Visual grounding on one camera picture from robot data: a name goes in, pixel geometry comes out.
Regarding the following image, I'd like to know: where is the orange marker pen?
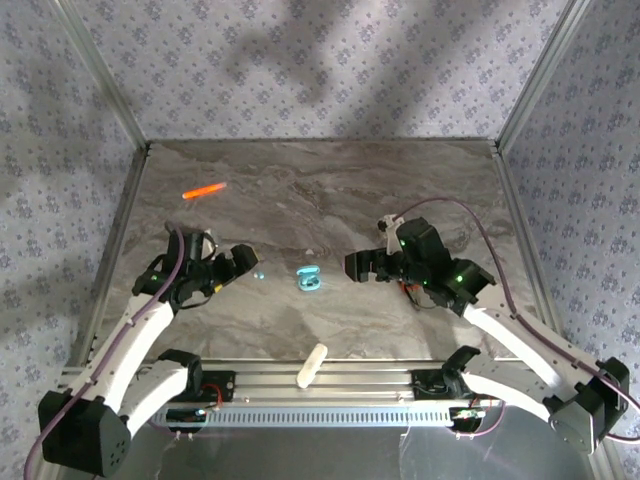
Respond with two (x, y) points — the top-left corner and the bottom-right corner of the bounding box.
(182, 181), (229, 200)

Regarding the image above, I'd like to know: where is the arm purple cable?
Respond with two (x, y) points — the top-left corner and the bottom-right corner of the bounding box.
(22, 224), (221, 480)
(394, 197), (640, 444)

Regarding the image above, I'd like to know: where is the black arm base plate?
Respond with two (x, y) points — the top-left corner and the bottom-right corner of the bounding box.
(412, 368), (504, 401)
(192, 368), (237, 404)

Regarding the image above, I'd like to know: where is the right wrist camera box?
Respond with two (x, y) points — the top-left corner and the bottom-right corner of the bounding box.
(377, 213), (401, 256)

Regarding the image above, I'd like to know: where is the aluminium side rail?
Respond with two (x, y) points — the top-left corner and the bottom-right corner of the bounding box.
(492, 142), (589, 366)
(69, 142), (154, 361)

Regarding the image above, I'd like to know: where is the aluminium frame post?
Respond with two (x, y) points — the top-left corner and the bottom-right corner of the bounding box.
(49, 0), (154, 151)
(494, 0), (599, 151)

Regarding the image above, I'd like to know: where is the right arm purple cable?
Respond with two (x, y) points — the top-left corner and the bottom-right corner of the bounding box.
(394, 197), (640, 444)

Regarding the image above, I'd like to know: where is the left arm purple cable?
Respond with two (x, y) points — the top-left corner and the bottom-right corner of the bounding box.
(22, 224), (221, 480)

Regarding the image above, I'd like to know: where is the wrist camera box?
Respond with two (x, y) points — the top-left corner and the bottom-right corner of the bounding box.
(377, 213), (401, 256)
(192, 229), (219, 262)

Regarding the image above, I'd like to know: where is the grey slotted cable duct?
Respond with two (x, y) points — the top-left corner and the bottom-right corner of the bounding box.
(144, 405), (501, 427)

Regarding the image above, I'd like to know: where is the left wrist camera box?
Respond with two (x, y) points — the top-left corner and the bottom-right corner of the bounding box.
(192, 229), (219, 262)

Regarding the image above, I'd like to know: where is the grey metal sheet panel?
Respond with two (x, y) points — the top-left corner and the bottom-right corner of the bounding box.
(49, 422), (609, 480)

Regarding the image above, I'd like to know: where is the small black circuit board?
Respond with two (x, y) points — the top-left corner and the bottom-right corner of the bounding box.
(166, 407), (207, 425)
(448, 407), (487, 424)

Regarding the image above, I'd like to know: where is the cream white plastic stick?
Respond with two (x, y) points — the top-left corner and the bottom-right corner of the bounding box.
(295, 343), (329, 390)

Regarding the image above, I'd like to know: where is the blue earbud charging case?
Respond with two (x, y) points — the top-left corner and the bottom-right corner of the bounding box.
(294, 264), (324, 294)

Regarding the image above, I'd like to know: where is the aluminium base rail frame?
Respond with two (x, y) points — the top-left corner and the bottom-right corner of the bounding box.
(57, 357), (551, 409)

